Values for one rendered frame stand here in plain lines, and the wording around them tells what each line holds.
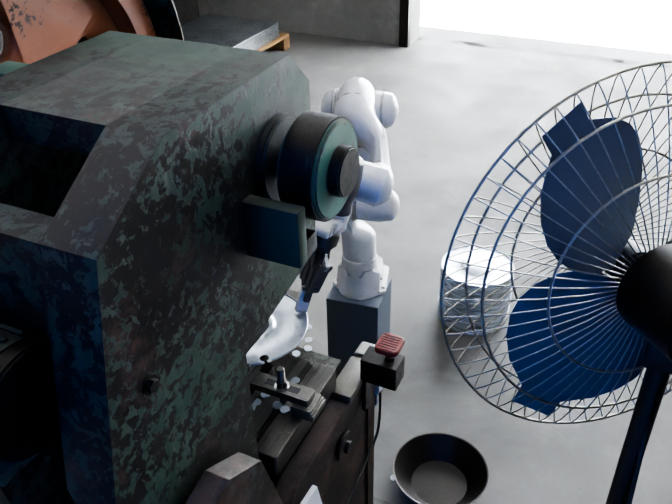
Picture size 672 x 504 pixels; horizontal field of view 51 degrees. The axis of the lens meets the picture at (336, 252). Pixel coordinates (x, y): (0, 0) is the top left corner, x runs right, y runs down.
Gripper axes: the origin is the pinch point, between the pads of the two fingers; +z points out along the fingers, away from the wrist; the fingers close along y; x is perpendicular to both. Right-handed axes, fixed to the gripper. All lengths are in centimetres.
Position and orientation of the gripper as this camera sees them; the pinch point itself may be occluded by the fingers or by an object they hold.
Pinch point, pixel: (304, 299)
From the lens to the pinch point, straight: 176.3
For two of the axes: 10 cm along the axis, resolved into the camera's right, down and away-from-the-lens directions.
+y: -3.8, -5.1, 7.7
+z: -2.8, 8.6, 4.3
